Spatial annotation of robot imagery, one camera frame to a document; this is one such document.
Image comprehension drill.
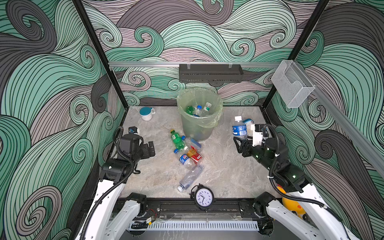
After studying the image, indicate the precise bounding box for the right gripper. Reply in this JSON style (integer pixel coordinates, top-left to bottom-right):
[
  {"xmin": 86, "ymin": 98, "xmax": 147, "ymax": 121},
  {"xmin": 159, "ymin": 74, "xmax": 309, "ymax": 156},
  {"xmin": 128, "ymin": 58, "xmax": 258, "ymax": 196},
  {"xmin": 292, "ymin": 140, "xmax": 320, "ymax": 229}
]
[{"xmin": 235, "ymin": 134, "xmax": 280, "ymax": 175}]

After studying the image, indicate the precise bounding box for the clear bottle white cap blue label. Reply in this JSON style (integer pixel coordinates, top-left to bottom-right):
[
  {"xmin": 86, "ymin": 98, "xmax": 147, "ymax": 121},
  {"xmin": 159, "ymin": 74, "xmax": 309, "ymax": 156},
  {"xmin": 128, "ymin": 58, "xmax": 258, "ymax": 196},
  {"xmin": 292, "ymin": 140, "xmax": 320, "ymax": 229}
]
[{"xmin": 232, "ymin": 116, "xmax": 248, "ymax": 140}]

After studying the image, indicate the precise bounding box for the red yellow label bottle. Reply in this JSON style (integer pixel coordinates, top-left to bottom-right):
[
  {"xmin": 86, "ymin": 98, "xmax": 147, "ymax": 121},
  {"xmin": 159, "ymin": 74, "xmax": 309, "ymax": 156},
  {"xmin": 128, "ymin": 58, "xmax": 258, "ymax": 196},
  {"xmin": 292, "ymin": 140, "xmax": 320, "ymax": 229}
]
[{"xmin": 184, "ymin": 146, "xmax": 203, "ymax": 165}]

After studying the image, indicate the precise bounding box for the green sprite bottle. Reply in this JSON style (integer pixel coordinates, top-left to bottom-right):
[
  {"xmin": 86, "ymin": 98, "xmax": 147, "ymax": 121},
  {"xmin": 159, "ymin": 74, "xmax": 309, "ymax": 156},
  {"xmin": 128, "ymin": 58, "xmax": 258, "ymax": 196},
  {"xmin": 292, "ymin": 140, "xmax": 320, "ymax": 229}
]
[
  {"xmin": 170, "ymin": 130, "xmax": 186, "ymax": 150},
  {"xmin": 186, "ymin": 106, "xmax": 195, "ymax": 116}
]

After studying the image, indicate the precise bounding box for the clear bottle blue cap slanted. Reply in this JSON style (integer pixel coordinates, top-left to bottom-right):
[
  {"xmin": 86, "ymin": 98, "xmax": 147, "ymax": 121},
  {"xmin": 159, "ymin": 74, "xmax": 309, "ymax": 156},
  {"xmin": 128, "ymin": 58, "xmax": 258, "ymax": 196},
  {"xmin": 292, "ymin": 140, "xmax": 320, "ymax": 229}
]
[{"xmin": 182, "ymin": 136, "xmax": 202, "ymax": 151}]

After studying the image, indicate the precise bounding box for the large clear bottle white cap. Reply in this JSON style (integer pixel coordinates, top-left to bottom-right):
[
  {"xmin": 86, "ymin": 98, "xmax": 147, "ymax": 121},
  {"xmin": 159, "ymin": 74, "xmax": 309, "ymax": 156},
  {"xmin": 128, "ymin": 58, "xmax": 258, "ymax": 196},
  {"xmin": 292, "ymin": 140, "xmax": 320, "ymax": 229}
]
[{"xmin": 177, "ymin": 165, "xmax": 204, "ymax": 192}]

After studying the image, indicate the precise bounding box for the pepsi label clear bottle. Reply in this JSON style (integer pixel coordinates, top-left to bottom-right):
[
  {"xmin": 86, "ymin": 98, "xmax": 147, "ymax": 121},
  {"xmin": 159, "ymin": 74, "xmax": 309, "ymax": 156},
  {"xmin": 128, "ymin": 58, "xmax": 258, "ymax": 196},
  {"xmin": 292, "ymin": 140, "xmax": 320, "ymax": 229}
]
[{"xmin": 174, "ymin": 149, "xmax": 195, "ymax": 170}]

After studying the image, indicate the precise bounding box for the clear bottle green label tea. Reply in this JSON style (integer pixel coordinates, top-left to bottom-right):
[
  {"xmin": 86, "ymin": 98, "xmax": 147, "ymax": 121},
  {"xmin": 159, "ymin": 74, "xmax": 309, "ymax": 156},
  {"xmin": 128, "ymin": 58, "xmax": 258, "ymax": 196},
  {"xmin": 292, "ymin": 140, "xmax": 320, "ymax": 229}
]
[{"xmin": 200, "ymin": 102, "xmax": 212, "ymax": 118}]

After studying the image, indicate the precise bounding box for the green sprite bottle front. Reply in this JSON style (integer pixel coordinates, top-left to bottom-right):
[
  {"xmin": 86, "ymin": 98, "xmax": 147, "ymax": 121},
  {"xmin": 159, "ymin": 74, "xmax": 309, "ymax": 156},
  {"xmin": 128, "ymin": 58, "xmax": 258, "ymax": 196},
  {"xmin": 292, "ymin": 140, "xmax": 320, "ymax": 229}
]
[{"xmin": 186, "ymin": 106, "xmax": 195, "ymax": 116}]

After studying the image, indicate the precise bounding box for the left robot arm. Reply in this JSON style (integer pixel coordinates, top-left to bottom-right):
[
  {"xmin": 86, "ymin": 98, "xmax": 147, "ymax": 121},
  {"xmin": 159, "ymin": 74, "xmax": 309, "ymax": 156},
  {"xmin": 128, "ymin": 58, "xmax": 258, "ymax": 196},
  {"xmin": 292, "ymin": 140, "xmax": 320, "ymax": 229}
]
[{"xmin": 75, "ymin": 127, "xmax": 156, "ymax": 240}]

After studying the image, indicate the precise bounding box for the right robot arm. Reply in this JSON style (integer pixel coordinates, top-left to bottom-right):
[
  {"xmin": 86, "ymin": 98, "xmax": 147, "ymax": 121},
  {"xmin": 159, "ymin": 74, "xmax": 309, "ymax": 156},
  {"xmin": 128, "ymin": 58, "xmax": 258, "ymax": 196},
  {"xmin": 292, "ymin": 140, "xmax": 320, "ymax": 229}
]
[{"xmin": 234, "ymin": 137, "xmax": 357, "ymax": 240}]

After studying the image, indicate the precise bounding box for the mesh bin with green liner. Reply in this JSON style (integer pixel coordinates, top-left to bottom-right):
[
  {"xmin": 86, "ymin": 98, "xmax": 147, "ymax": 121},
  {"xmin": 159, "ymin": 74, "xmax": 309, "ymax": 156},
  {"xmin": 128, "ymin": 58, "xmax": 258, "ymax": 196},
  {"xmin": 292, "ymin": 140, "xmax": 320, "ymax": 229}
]
[{"xmin": 177, "ymin": 88, "xmax": 223, "ymax": 141}]

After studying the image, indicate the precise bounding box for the white yogurt cup blue lid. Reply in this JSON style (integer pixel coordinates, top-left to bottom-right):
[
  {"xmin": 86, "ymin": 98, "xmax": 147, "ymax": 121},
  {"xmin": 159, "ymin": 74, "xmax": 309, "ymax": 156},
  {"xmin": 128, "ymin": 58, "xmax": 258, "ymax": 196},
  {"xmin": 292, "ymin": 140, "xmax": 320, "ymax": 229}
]
[{"xmin": 243, "ymin": 119, "xmax": 254, "ymax": 129}]

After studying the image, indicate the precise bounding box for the white jar with teal lid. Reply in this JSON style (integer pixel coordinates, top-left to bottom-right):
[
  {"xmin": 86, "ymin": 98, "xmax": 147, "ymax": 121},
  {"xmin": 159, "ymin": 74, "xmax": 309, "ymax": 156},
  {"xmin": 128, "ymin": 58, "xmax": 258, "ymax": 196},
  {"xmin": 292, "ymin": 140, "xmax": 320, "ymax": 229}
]
[{"xmin": 139, "ymin": 107, "xmax": 156, "ymax": 122}]

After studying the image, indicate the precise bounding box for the black alarm clock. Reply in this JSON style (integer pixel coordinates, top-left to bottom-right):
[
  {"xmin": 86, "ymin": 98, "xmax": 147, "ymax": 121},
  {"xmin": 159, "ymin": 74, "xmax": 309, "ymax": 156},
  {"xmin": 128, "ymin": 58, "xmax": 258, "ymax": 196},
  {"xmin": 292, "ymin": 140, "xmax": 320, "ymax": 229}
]
[{"xmin": 190, "ymin": 184, "xmax": 215, "ymax": 212}]

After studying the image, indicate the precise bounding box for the yellow plush toy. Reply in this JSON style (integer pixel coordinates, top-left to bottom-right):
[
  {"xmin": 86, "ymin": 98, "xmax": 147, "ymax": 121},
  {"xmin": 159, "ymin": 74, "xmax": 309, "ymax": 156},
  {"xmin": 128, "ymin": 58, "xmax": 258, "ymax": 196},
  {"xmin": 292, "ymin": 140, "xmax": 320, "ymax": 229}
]
[{"xmin": 282, "ymin": 197, "xmax": 306, "ymax": 219}]

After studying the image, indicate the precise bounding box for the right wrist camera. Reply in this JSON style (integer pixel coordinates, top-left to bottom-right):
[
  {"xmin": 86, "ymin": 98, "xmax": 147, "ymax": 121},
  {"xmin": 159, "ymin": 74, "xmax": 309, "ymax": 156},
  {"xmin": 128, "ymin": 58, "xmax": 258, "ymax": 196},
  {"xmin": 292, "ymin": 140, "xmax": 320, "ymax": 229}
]
[{"xmin": 251, "ymin": 124, "xmax": 267, "ymax": 147}]

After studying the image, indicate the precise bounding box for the clear acrylic wall holder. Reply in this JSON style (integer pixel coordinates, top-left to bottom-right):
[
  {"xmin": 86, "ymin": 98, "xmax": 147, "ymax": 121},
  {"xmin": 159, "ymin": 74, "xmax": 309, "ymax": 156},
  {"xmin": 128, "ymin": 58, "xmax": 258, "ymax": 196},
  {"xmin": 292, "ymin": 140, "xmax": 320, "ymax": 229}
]
[{"xmin": 272, "ymin": 60, "xmax": 315, "ymax": 109}]

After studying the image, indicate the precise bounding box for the white slotted cable duct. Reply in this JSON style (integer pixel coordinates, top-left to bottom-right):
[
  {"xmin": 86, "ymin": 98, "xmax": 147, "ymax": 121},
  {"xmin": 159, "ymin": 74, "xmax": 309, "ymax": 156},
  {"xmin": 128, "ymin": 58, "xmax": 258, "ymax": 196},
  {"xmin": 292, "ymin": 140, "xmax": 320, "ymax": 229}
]
[{"xmin": 129, "ymin": 221, "xmax": 259, "ymax": 232}]

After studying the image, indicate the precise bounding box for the aluminium wall rail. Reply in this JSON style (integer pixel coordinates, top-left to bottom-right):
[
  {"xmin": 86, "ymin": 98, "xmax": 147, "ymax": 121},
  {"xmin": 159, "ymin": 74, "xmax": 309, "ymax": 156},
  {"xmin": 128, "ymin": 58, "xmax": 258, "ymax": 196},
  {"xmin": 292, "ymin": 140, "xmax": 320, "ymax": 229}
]
[{"xmin": 108, "ymin": 61, "xmax": 280, "ymax": 68}]

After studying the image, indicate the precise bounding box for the black wall shelf tray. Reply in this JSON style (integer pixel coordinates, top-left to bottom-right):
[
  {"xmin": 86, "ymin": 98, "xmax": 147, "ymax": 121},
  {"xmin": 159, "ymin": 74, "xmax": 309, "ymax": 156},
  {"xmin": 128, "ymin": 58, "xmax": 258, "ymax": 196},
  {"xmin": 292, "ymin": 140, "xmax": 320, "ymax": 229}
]
[{"xmin": 179, "ymin": 65, "xmax": 244, "ymax": 84}]

